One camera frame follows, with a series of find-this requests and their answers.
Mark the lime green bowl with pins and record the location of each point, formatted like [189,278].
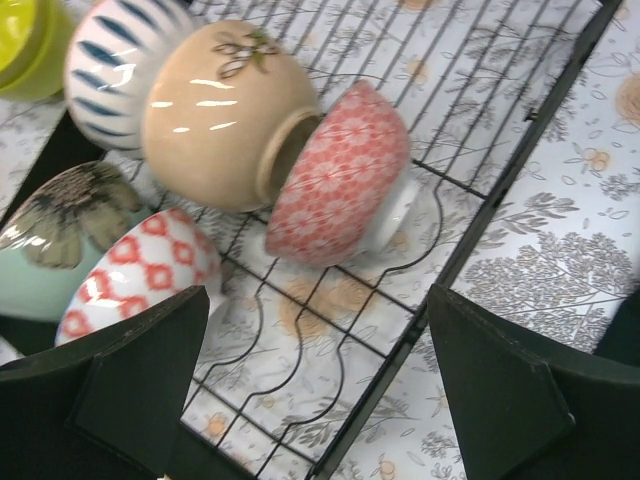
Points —
[46,78]
[25,34]

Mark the pink patterned bowl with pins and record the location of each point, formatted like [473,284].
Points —
[351,187]

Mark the black cloth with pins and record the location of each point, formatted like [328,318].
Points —
[621,341]

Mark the red diamond pattern bowl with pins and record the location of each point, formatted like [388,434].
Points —
[158,258]

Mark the beige ceramic bowl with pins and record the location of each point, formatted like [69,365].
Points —
[228,117]

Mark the blue striped white bowl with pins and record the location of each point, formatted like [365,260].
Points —
[112,62]

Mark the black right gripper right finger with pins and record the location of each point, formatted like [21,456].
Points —
[525,406]

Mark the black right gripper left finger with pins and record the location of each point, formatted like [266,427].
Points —
[107,405]

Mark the mint green flower bowl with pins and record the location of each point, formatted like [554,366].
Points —
[58,235]

